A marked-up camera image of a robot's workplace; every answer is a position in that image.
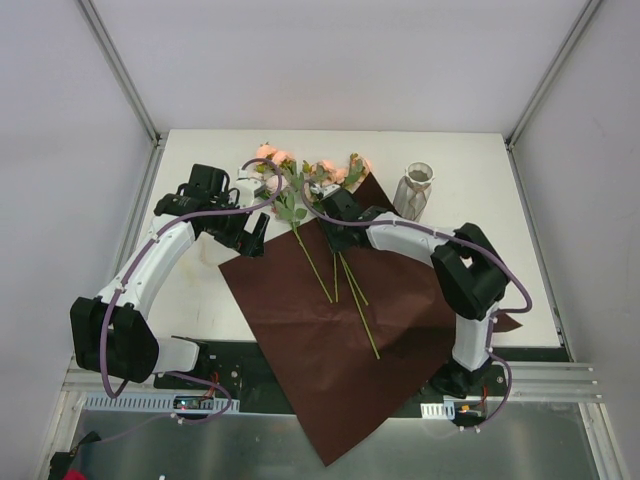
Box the cream printed ribbon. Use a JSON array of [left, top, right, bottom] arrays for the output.
[[198, 237, 228, 268]]

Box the large peach rose stem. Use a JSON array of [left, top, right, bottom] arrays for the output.
[[309, 161, 380, 360]]

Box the small pink bud stem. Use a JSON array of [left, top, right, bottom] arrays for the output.
[[343, 152, 371, 192]]

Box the tall peach rose stem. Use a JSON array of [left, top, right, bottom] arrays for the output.
[[332, 252, 370, 307]]

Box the beige faceted vase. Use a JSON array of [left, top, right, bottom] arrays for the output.
[[393, 162, 434, 222]]

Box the red wrapping paper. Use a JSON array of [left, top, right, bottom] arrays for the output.
[[218, 174, 524, 469]]

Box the pale pink flower stem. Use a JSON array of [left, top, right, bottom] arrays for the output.
[[256, 143, 333, 304]]

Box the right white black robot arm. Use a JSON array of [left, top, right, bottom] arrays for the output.
[[310, 185, 509, 399]]

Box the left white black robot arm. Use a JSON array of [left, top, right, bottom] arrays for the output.
[[70, 164, 269, 389]]

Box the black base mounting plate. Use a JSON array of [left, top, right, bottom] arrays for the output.
[[153, 341, 507, 420]]

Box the shiny metal floor sheet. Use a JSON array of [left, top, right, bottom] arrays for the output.
[[73, 403, 599, 479]]

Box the red black object corner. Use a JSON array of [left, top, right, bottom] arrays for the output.
[[47, 431, 102, 480]]

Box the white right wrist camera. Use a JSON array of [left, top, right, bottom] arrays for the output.
[[309, 183, 341, 202]]

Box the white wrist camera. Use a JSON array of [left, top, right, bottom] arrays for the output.
[[309, 183, 341, 202], [232, 168, 265, 209]]

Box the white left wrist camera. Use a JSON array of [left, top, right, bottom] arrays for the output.
[[232, 168, 265, 209]]

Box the left white cable duct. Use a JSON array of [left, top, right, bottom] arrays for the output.
[[84, 393, 240, 415]]

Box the white cable duct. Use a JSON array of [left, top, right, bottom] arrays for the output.
[[84, 393, 240, 415], [420, 400, 456, 421]]

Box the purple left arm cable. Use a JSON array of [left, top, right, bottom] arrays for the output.
[[99, 158, 287, 399]]

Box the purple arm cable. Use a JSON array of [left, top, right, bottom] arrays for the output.
[[302, 174, 531, 434], [99, 158, 287, 399]]

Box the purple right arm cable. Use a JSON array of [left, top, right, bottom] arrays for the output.
[[302, 174, 531, 434]]

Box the left aluminium frame post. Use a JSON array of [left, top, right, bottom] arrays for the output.
[[74, 0, 162, 147]]

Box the aluminium frame post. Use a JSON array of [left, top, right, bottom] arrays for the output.
[[74, 0, 162, 147], [505, 0, 605, 152]]

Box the right aluminium frame post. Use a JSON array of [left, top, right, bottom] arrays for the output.
[[505, 0, 605, 152]]

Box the right white cable duct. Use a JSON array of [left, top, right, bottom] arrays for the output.
[[420, 400, 456, 421]]

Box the aluminium front rail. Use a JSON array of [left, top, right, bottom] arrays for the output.
[[61, 358, 605, 403]]

